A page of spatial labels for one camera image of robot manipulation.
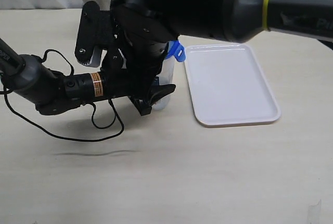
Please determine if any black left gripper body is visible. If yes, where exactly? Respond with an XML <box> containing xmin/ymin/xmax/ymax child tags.
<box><xmin>100</xmin><ymin>70</ymin><xmax>152</xmax><ymax>116</ymax></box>

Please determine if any white rectangular plastic tray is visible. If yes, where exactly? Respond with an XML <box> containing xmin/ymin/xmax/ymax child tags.
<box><xmin>184</xmin><ymin>44</ymin><xmax>281</xmax><ymax>128</ymax></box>

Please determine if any blue plastic lid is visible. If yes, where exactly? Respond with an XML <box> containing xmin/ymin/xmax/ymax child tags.
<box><xmin>165</xmin><ymin>40</ymin><xmax>186</xmax><ymax>63</ymax></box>

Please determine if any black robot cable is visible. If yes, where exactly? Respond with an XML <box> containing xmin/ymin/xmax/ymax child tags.
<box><xmin>0</xmin><ymin>48</ymin><xmax>125</xmax><ymax>141</ymax></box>

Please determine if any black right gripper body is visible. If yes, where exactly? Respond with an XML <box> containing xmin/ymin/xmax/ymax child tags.
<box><xmin>102</xmin><ymin>2</ymin><xmax>169</xmax><ymax>99</ymax></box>

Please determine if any clear plastic tall container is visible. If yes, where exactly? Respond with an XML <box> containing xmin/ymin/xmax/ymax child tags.
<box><xmin>152</xmin><ymin>56</ymin><xmax>175</xmax><ymax>110</ymax></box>

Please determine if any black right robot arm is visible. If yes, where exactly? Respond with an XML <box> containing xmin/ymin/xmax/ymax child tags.
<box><xmin>107</xmin><ymin>0</ymin><xmax>332</xmax><ymax>100</ymax></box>

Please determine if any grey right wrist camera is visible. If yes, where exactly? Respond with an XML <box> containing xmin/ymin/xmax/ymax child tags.
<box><xmin>74</xmin><ymin>1</ymin><xmax>112</xmax><ymax>68</ymax></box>

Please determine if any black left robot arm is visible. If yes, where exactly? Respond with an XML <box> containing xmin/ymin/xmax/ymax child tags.
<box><xmin>1</xmin><ymin>41</ymin><xmax>175</xmax><ymax>116</ymax></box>

